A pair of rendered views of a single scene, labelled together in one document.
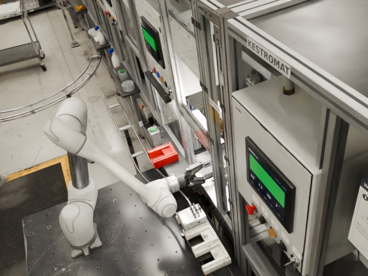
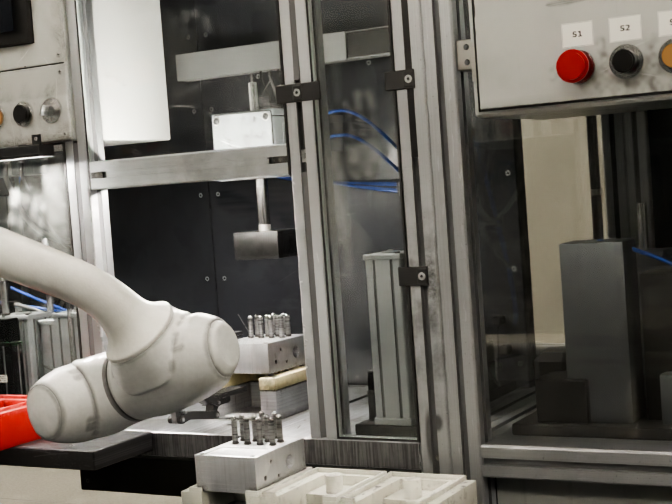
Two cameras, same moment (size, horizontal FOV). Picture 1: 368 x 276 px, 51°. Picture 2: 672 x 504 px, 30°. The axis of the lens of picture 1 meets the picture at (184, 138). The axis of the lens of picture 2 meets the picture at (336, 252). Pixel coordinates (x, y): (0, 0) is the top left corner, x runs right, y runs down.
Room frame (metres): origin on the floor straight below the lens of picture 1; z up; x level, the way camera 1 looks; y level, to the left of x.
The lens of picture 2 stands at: (-0.02, 1.10, 1.27)
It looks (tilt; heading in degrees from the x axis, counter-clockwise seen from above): 3 degrees down; 316
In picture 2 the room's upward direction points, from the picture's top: 4 degrees counter-clockwise
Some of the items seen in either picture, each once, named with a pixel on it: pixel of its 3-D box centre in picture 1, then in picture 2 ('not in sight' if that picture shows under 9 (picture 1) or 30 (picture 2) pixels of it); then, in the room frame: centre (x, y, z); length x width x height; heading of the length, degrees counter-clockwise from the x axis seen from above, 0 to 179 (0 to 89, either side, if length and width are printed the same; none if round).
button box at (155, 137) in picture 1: (156, 136); not in sight; (1.90, 0.17, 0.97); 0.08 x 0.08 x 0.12; 16
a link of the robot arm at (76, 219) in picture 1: (75, 221); not in sight; (1.43, 0.68, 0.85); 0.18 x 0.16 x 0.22; 174
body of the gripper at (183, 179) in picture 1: (185, 179); not in sight; (1.45, 0.03, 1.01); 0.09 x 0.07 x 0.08; 106
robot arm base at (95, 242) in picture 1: (83, 240); not in sight; (1.40, 0.67, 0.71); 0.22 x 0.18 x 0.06; 16
